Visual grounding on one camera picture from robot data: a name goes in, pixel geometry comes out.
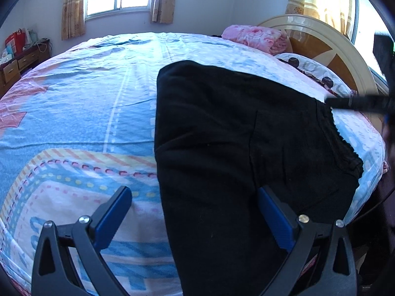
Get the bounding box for yellow floral curtain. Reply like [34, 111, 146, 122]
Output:
[285, 0, 355, 37]

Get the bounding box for patterned white pillow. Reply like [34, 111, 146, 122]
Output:
[275, 53, 355, 97]

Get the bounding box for patterned blue bed sheet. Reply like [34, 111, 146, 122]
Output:
[0, 32, 388, 296]

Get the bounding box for red gift bag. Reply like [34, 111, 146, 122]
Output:
[4, 28, 27, 54]

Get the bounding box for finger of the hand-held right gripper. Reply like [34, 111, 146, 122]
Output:
[324, 94, 391, 113]

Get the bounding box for black pants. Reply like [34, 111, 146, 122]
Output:
[154, 60, 365, 296]

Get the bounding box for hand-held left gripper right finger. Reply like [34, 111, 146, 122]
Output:
[257, 186, 358, 296]

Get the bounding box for cream and wood headboard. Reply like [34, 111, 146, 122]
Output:
[257, 14, 378, 96]

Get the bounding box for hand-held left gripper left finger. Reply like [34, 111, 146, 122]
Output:
[31, 186, 133, 296]

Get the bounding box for wooden desk with drawers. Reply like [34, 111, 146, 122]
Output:
[0, 38, 50, 99]

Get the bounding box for pink folded blanket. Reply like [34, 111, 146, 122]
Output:
[221, 25, 292, 56]

